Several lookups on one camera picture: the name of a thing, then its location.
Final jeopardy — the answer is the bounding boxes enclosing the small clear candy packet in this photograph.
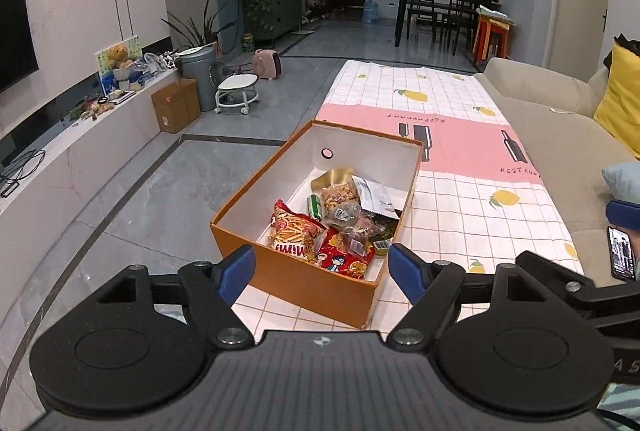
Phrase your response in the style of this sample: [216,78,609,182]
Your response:
[342,216,381,258]

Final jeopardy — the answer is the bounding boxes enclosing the teddy bear photo card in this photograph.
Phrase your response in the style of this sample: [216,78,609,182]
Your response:
[96,36,143,94]

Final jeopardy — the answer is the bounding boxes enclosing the white marble tv bench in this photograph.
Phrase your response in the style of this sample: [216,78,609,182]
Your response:
[0,68,181,312]

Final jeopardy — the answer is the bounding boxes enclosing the black cables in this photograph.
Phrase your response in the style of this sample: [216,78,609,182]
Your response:
[0,148,47,199]

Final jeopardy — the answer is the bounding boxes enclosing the spiky potted plant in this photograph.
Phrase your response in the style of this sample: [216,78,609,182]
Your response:
[160,0,238,57]

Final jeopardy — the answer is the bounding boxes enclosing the yellow pillow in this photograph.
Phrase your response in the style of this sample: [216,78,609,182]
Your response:
[593,42,640,159]

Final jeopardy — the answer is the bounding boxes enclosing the brown cardboard carton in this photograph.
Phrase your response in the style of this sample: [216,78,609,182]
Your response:
[151,78,202,134]

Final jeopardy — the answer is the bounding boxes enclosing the red yellow striped stick packet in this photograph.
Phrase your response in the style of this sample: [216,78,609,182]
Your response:
[269,198,328,267]

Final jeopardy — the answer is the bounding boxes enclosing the black television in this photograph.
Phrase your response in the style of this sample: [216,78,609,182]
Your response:
[0,0,40,94]

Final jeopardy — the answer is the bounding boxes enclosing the dark seed packet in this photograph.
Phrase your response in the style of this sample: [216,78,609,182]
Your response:
[360,208,401,252]

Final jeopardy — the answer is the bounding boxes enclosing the grey cabinet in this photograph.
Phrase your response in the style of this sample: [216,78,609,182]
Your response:
[260,0,303,44]

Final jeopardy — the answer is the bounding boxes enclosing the white wheeled stool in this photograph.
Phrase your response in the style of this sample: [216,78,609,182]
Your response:
[215,74,261,115]

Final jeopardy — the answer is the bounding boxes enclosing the red cartoon snack packet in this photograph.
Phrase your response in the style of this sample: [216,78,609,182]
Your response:
[316,231,377,281]

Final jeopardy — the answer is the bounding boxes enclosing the dark blanket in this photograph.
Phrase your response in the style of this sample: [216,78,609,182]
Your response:
[602,34,640,72]

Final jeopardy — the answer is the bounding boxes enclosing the orange cardboard box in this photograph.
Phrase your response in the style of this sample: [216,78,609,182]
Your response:
[210,120,423,329]

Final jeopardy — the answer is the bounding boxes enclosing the gold packet of mixed nuts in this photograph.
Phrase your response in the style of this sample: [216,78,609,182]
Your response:
[310,168,362,214]

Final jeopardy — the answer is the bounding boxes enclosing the beige sofa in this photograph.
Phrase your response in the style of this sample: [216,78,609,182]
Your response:
[472,56,640,282]

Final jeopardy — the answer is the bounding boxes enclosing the white packet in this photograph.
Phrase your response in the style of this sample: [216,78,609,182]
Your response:
[351,176,401,217]

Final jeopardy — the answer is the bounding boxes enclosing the light blue pillow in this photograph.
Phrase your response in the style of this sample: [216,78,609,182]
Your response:
[601,161,640,204]

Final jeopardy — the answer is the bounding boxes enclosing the printed checked tablecloth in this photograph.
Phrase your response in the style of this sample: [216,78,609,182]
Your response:
[232,58,586,332]

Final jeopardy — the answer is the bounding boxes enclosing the pink heater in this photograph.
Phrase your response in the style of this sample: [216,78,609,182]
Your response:
[251,48,282,81]

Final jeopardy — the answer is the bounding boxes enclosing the orange stool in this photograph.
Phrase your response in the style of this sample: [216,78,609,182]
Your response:
[472,14,510,64]

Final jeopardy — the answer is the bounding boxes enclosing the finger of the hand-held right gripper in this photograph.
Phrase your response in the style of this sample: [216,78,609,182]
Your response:
[605,200,640,232]
[515,250,598,307]

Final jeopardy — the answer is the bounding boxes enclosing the grey trash bin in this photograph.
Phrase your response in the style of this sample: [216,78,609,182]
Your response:
[177,46,218,112]

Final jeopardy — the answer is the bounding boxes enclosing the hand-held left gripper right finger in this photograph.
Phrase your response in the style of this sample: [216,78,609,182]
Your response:
[387,242,548,349]

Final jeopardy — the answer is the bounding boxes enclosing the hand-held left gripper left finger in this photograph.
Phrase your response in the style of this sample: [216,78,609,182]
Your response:
[95,243,257,349]

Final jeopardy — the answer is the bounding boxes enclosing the smartphone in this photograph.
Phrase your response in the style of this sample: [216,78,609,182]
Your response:
[606,225,637,283]

